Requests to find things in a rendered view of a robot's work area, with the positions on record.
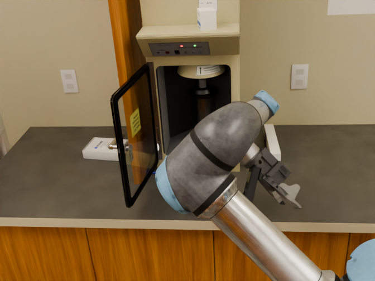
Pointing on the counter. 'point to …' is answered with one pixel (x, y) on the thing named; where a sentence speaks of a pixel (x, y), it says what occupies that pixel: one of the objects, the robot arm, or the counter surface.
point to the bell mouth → (201, 71)
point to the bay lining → (184, 98)
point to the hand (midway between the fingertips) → (291, 208)
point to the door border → (120, 138)
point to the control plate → (179, 48)
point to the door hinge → (155, 109)
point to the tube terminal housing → (160, 11)
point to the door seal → (122, 136)
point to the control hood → (187, 34)
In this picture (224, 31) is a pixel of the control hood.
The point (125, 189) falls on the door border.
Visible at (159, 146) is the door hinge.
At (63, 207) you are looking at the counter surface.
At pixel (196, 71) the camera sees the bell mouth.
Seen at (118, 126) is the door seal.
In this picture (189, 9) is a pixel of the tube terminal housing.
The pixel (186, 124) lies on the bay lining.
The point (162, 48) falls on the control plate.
